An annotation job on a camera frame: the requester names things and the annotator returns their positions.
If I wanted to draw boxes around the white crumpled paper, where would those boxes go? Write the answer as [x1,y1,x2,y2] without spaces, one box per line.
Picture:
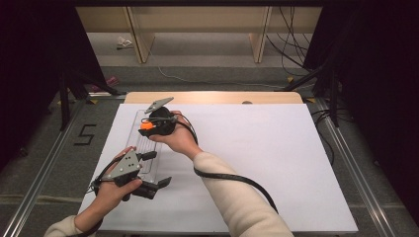
[116,36,133,50]

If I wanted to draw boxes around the person's left hand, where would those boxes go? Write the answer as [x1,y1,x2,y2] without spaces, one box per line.
[86,146,143,220]

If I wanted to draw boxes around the black metal stand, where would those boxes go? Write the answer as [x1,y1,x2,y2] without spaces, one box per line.
[56,63,121,131]
[282,58,341,128]

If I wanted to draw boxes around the white table sheet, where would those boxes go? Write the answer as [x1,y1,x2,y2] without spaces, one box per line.
[78,103,360,234]

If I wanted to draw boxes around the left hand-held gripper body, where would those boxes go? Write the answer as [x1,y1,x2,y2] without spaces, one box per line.
[98,149,159,202]

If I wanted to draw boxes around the beige wooden shelf unit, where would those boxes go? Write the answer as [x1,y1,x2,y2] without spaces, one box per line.
[75,6,322,64]

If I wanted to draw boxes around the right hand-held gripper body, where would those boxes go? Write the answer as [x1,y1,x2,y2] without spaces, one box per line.
[143,96,179,136]

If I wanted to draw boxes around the metal floor rail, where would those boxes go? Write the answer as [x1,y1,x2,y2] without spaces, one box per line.
[1,98,89,237]
[313,98,402,237]

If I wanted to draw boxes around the dark curtain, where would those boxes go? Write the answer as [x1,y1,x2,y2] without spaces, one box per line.
[301,0,419,213]
[0,0,107,169]

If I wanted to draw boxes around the clear plastic container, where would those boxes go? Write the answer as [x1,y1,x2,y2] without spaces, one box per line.
[126,109,162,184]

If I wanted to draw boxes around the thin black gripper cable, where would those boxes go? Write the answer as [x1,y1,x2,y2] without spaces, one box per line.
[70,156,125,237]

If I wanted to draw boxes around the person's right hand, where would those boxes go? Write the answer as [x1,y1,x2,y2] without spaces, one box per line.
[149,111,204,161]

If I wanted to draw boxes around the bundle of black cables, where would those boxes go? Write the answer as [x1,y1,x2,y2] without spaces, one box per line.
[265,6,314,79]

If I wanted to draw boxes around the thick black gripper cable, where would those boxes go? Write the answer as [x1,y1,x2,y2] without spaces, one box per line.
[171,113,280,214]

